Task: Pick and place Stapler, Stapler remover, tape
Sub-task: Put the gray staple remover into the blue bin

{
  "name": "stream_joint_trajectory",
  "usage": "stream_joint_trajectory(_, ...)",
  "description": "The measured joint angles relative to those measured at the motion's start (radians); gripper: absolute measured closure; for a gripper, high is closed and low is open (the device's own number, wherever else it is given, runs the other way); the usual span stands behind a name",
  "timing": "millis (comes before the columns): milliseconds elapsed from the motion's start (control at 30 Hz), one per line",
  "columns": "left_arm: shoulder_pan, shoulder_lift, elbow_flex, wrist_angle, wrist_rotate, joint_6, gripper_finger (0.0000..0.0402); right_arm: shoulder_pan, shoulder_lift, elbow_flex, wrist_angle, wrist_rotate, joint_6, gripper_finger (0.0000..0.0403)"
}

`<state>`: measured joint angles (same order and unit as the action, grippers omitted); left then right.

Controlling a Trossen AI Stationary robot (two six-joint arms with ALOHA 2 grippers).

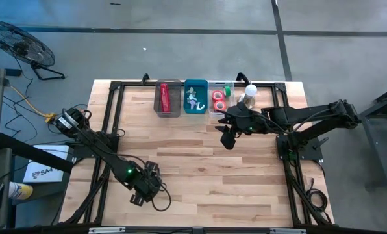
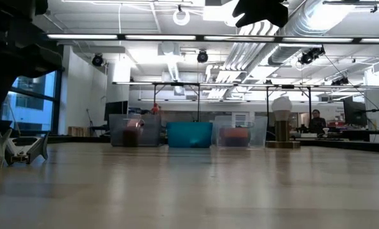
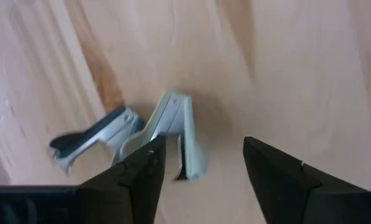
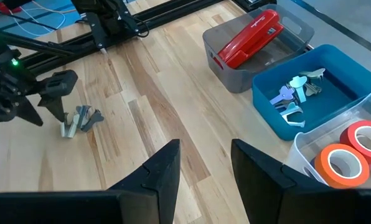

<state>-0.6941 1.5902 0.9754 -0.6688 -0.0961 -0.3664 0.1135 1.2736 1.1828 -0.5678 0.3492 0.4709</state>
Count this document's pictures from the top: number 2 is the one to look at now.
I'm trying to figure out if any clear plastic bin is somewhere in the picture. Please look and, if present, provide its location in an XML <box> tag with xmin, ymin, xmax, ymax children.
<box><xmin>212</xmin><ymin>115</ymin><xmax>268</xmax><ymax>149</ymax></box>

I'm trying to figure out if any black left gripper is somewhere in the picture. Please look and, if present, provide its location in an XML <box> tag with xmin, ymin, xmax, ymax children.
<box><xmin>0</xmin><ymin>0</ymin><xmax>65</xmax><ymax>134</ymax></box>

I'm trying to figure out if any black rig frame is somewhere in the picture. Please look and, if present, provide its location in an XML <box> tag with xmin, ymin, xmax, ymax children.
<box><xmin>265</xmin><ymin>84</ymin><xmax>313</xmax><ymax>127</ymax></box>
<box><xmin>152</xmin><ymin>81</ymin><xmax>202</xmax><ymax>123</ymax></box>

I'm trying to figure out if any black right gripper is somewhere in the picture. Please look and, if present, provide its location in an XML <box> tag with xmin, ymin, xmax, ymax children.
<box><xmin>232</xmin><ymin>0</ymin><xmax>289</xmax><ymax>29</ymax></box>

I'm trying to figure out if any white ring fixture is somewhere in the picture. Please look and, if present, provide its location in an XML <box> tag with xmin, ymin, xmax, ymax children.
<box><xmin>172</xmin><ymin>8</ymin><xmax>191</xmax><ymax>27</ymax></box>

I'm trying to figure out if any grey translucent plastic bin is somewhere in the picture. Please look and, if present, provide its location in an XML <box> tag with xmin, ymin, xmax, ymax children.
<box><xmin>109</xmin><ymin>113</ymin><xmax>163</xmax><ymax>148</ymax></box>

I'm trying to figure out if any white bulb brass lamp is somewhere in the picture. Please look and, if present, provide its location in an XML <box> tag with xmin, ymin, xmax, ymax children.
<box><xmin>265</xmin><ymin>96</ymin><xmax>301</xmax><ymax>149</ymax></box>

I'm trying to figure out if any teal plastic bin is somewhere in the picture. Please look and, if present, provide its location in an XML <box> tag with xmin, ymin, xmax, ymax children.
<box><xmin>165</xmin><ymin>121</ymin><xmax>214</xmax><ymax>149</ymax></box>

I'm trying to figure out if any black monitor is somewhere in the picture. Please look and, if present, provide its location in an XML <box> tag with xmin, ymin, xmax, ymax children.
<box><xmin>342</xmin><ymin>95</ymin><xmax>368</xmax><ymax>128</ymax></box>
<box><xmin>104</xmin><ymin>101</ymin><xmax>129</xmax><ymax>122</ymax></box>

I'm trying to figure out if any black ceiling spotlight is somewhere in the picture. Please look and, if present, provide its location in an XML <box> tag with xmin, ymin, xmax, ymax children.
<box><xmin>196</xmin><ymin>50</ymin><xmax>209</xmax><ymax>64</ymax></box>
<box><xmin>92</xmin><ymin>53</ymin><xmax>105</xmax><ymax>67</ymax></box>
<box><xmin>331</xmin><ymin>76</ymin><xmax>351</xmax><ymax>87</ymax></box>
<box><xmin>298</xmin><ymin>46</ymin><xmax>326</xmax><ymax>66</ymax></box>

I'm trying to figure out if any wooden crate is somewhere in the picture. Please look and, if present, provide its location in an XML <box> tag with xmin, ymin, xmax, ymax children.
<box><xmin>67</xmin><ymin>125</ymin><xmax>92</xmax><ymax>137</ymax></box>

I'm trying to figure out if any grey bracket part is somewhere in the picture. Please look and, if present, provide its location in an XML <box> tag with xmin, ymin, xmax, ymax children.
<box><xmin>4</xmin><ymin>129</ymin><xmax>50</xmax><ymax>167</ymax></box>

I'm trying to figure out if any black aluminium table frame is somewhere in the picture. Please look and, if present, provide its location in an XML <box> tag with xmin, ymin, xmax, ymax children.
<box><xmin>0</xmin><ymin>119</ymin><xmax>379</xmax><ymax>154</ymax></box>

